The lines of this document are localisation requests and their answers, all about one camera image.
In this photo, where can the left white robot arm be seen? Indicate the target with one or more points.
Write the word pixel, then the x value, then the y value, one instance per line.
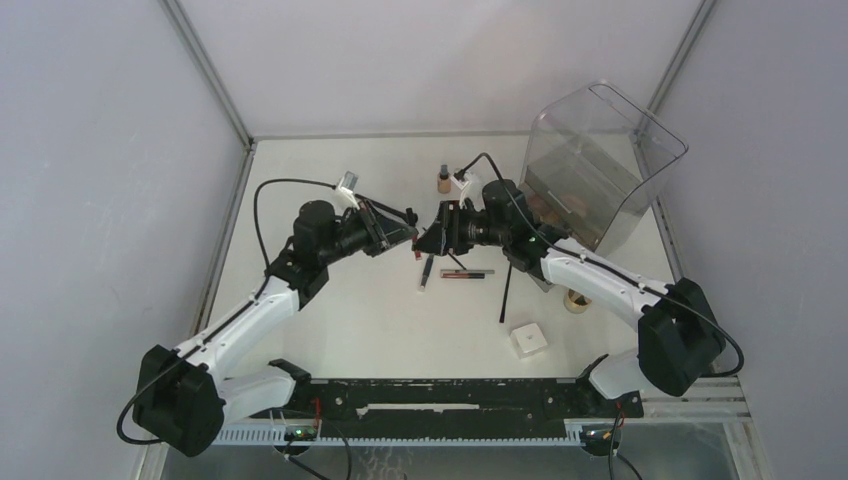
pixel 186 394

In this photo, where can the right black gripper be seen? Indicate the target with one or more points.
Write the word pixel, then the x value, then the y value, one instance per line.
pixel 445 232

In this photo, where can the clear acrylic organizer box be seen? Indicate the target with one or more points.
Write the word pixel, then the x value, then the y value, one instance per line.
pixel 596 161

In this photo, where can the thin black liner pencil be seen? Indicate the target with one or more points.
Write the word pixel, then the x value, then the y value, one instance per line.
pixel 457 261

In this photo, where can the foundation bottle with pump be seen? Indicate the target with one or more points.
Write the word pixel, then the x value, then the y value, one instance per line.
pixel 444 183

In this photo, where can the white cube box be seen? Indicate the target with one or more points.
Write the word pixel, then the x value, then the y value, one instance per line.
pixel 528 340

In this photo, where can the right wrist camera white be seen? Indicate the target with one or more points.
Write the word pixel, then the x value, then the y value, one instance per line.
pixel 468 184

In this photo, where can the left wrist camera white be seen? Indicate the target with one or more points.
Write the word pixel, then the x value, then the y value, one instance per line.
pixel 344 191

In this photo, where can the black makeup brush right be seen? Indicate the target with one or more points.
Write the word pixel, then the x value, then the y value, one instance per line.
pixel 505 296

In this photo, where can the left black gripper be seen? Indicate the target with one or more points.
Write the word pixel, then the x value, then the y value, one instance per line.
pixel 389 232

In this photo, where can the black concealer tube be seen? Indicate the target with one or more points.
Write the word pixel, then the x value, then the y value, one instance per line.
pixel 426 272

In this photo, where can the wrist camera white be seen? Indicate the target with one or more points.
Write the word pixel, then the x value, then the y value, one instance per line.
pixel 344 191
pixel 468 184

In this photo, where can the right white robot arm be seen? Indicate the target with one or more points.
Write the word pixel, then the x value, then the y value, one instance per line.
pixel 678 337

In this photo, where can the black powder brush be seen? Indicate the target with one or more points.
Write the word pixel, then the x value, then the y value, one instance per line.
pixel 408 216

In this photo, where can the black mounting rail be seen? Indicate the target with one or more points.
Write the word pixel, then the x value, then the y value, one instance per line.
pixel 457 409

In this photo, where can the silver and red lip pencils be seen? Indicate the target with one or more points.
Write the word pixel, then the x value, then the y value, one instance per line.
pixel 474 274

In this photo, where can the gold round jar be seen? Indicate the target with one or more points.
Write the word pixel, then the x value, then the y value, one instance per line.
pixel 576 302

